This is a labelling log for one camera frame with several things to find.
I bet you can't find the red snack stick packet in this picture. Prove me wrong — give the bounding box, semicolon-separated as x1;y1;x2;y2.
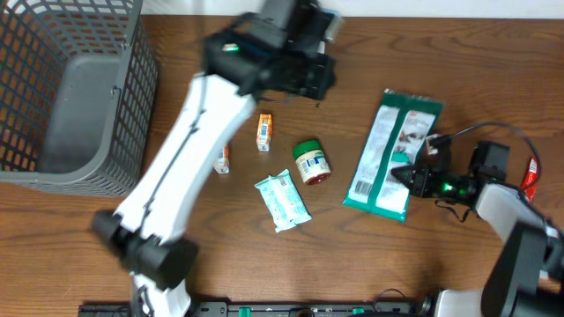
521;157;538;202

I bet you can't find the green 3M glove package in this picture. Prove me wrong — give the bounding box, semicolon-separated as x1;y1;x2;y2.
343;89;444;222

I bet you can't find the grey plastic mesh basket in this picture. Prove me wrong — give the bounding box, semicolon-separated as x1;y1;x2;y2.
1;0;158;196

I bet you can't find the green lid spice jar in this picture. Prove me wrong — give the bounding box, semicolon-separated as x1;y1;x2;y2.
293;140;331;185

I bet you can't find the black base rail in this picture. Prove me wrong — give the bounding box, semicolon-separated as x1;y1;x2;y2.
78;300;424;317

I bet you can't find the mint green wipes pack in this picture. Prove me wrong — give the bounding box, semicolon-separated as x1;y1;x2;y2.
255;169;312;232

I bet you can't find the white barcode scanner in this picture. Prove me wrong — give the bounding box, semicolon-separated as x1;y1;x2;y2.
317;41;325;54

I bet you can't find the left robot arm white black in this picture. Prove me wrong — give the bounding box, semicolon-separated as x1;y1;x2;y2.
91;0;342;316

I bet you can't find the orange small carton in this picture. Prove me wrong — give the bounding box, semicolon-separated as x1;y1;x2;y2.
256;114;273;151
213;144;230;174

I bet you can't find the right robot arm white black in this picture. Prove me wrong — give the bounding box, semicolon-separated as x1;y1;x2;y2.
391;136;563;317

